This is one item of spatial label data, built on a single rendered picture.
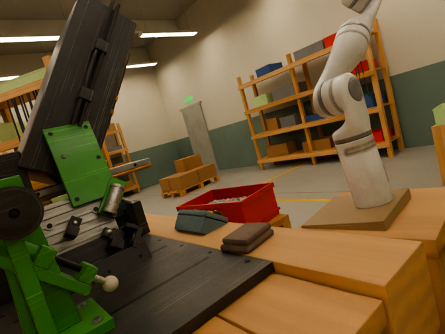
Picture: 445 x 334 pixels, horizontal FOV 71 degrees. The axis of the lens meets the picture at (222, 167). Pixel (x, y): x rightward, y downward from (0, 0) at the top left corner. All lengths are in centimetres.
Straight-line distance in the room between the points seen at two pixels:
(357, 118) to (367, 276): 42
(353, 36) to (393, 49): 518
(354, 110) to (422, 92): 522
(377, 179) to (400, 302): 38
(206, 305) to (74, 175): 49
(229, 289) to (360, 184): 44
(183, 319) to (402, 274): 32
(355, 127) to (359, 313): 46
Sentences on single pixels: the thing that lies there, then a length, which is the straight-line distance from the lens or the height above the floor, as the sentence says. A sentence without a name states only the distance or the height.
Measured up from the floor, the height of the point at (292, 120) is 96.
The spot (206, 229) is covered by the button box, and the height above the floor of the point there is 91.
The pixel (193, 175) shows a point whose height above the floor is 34.
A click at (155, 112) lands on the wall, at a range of 1119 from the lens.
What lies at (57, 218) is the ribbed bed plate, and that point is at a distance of 85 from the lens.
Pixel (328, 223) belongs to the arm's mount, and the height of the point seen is 86.
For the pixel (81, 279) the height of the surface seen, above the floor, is 98.
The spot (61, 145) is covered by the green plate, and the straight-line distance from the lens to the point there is 88.
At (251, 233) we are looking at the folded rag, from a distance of 67.
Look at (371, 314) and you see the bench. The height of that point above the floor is 88.
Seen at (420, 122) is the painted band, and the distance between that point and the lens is 610.
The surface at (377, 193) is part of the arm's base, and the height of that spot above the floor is 91.
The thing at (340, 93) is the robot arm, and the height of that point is 116.
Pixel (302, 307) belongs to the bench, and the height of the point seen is 88.
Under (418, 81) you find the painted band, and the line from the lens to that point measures 602.
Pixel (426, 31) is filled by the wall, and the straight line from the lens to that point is 598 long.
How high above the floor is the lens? 115
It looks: 6 degrees down
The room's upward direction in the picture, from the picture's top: 16 degrees counter-clockwise
